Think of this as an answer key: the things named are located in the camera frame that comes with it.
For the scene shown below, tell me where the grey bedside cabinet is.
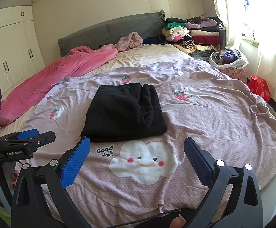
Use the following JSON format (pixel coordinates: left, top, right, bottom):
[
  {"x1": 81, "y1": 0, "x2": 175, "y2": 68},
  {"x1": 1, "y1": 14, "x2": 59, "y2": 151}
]
[{"x1": 217, "y1": 27, "x2": 227, "y2": 50}]

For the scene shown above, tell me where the window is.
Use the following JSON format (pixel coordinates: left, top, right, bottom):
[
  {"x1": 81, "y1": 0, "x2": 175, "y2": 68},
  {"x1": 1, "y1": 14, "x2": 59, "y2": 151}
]
[{"x1": 238, "y1": 0, "x2": 276, "y2": 43}]

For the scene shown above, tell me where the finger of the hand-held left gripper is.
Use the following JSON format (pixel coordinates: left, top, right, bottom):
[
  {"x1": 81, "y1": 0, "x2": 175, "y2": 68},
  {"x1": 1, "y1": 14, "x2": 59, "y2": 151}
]
[
  {"x1": 0, "y1": 129, "x2": 39, "y2": 146},
  {"x1": 4, "y1": 131, "x2": 56, "y2": 152}
]

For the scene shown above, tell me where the cream curtain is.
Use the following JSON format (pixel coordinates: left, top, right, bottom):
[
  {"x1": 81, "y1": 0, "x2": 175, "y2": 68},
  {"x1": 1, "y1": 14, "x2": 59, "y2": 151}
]
[{"x1": 209, "y1": 0, "x2": 276, "y2": 107}]

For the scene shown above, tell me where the dark navy garment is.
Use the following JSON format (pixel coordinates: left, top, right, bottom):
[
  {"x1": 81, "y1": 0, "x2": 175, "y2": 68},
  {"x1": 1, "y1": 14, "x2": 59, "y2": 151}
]
[{"x1": 143, "y1": 35, "x2": 168, "y2": 45}]

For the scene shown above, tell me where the white bag of clothes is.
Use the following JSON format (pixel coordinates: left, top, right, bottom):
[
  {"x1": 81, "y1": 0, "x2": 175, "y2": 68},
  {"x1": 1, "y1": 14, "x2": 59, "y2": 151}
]
[{"x1": 209, "y1": 49, "x2": 249, "y2": 70}]

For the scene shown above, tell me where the white bed frame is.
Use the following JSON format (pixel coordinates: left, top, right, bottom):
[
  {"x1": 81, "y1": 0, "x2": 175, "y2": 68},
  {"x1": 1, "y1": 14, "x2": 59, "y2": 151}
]
[{"x1": 257, "y1": 164, "x2": 276, "y2": 219}]

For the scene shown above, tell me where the pink duvet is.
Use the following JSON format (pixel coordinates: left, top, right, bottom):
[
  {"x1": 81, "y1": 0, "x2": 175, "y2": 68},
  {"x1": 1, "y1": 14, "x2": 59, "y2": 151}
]
[{"x1": 0, "y1": 46, "x2": 118, "y2": 127}]

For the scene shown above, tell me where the pile of folded clothes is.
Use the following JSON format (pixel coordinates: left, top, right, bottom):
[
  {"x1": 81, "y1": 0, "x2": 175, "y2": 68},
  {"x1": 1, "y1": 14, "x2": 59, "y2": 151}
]
[{"x1": 161, "y1": 17, "x2": 224, "y2": 57}]

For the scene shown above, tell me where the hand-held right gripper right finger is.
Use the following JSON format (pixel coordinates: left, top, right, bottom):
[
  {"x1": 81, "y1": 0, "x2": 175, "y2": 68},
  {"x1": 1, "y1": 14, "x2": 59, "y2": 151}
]
[{"x1": 184, "y1": 137, "x2": 264, "y2": 228}]

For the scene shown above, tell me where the red plastic bag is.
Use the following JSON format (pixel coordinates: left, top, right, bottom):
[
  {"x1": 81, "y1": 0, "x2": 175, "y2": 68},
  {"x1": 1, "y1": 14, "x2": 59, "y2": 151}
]
[{"x1": 247, "y1": 75, "x2": 271, "y2": 102}]

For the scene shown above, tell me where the beige bed sheet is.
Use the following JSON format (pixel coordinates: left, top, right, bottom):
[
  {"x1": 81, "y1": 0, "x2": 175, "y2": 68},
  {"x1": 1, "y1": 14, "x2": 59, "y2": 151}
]
[{"x1": 0, "y1": 43, "x2": 193, "y2": 136}]

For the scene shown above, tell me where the floral fabric storage box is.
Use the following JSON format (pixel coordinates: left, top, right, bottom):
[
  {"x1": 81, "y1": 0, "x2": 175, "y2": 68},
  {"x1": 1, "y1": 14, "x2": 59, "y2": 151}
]
[{"x1": 224, "y1": 66, "x2": 248, "y2": 84}]

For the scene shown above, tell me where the white wardrobe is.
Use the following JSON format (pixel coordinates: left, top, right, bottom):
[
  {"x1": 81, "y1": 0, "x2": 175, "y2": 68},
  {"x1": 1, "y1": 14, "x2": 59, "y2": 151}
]
[{"x1": 0, "y1": 3, "x2": 46, "y2": 93}]

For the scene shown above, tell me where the black sweater with orange cuffs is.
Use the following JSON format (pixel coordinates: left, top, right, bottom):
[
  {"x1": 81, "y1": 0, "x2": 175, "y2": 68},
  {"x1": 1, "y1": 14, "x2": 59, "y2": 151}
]
[{"x1": 80, "y1": 83, "x2": 168, "y2": 143}]

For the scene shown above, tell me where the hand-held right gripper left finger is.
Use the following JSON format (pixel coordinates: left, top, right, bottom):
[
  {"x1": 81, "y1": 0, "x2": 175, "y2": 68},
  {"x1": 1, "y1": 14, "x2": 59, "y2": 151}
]
[{"x1": 11, "y1": 136, "x2": 91, "y2": 228}]

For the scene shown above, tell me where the grey quilted headboard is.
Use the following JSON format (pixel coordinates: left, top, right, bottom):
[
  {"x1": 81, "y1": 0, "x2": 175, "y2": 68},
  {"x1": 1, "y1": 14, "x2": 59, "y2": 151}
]
[{"x1": 58, "y1": 10, "x2": 166, "y2": 57}]

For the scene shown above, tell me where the person's right hand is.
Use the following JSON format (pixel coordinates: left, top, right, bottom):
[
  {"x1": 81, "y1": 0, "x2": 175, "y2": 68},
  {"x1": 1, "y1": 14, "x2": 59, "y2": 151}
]
[{"x1": 170, "y1": 214, "x2": 187, "y2": 228}]

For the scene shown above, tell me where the purple printed blanket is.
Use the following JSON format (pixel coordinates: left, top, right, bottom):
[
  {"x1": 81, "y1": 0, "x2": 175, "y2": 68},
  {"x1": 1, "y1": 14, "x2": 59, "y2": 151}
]
[{"x1": 0, "y1": 58, "x2": 276, "y2": 228}]

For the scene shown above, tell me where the pink fluffy garment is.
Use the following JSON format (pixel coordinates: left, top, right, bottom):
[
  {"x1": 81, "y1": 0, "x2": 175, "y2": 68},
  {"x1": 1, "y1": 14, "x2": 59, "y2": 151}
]
[{"x1": 116, "y1": 32, "x2": 143, "y2": 52}]

